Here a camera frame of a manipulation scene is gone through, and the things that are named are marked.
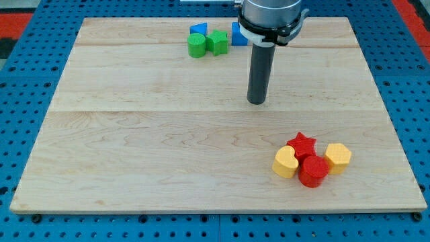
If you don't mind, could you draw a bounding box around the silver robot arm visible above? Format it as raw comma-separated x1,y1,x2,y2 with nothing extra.
241,0,302,28

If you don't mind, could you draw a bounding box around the yellow hexagon block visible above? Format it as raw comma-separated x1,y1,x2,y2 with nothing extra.
324,143,352,175

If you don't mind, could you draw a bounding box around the green star block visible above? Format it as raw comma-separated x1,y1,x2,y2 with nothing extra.
206,30,228,56

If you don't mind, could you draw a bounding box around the red star block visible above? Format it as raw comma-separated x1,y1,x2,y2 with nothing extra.
286,132,316,164

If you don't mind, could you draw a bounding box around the blue cube block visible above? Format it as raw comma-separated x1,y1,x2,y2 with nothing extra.
231,22,248,46

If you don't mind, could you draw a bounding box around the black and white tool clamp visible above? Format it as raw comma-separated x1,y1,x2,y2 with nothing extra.
238,9,309,48

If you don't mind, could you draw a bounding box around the green cylinder block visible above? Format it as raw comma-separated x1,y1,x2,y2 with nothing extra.
187,33,206,58

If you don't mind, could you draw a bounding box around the blue triangle block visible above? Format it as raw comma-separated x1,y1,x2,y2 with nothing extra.
189,22,208,36

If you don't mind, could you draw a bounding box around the red cylinder block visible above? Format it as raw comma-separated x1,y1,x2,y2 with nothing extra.
298,155,329,188

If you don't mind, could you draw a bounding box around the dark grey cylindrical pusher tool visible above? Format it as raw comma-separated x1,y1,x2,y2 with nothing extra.
247,44,275,105

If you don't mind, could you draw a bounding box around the light wooden board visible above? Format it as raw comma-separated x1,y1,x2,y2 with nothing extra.
10,17,427,214

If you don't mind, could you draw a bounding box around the yellow heart block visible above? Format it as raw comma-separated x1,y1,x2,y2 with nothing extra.
271,145,299,179

